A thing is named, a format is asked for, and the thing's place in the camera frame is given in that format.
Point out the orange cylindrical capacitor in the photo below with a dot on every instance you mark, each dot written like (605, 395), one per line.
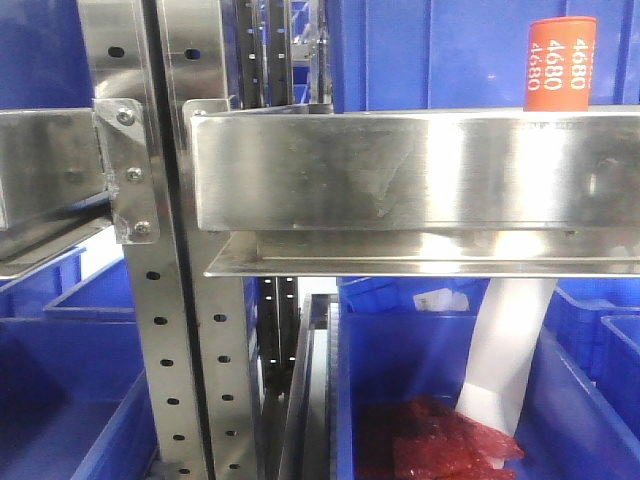
(560, 60)

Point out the blue bin on upper shelf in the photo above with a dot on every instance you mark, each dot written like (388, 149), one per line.
(387, 55)

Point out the blue bin with red parts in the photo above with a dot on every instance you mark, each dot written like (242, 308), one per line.
(567, 429)

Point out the red translucent plastic pieces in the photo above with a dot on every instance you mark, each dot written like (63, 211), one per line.
(425, 439)

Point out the blue bin lower right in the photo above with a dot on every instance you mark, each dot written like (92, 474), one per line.
(596, 320)

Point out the blue bin lower left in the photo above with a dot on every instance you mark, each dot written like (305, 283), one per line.
(74, 397)

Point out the blue bin upper left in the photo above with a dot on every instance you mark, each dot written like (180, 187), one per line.
(43, 56)

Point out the steel shelf front rail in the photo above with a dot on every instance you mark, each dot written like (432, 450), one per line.
(463, 192)

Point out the steel shelf rail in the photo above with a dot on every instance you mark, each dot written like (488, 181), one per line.
(463, 192)
(53, 185)

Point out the perforated steel upright post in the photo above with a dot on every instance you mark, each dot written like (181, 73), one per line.
(199, 348)

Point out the steel corner bracket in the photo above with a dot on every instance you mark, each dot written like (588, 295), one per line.
(120, 128)

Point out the left steel shelf rail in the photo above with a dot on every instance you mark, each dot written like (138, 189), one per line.
(53, 185)

